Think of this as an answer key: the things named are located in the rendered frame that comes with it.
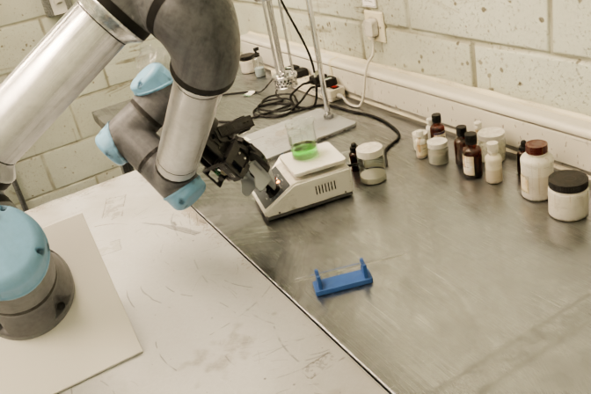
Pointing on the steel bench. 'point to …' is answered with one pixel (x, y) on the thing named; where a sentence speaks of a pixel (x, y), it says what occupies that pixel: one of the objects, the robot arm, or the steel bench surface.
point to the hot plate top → (327, 156)
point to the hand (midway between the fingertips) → (269, 183)
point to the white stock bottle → (536, 170)
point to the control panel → (276, 185)
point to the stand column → (314, 35)
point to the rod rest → (342, 281)
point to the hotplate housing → (310, 190)
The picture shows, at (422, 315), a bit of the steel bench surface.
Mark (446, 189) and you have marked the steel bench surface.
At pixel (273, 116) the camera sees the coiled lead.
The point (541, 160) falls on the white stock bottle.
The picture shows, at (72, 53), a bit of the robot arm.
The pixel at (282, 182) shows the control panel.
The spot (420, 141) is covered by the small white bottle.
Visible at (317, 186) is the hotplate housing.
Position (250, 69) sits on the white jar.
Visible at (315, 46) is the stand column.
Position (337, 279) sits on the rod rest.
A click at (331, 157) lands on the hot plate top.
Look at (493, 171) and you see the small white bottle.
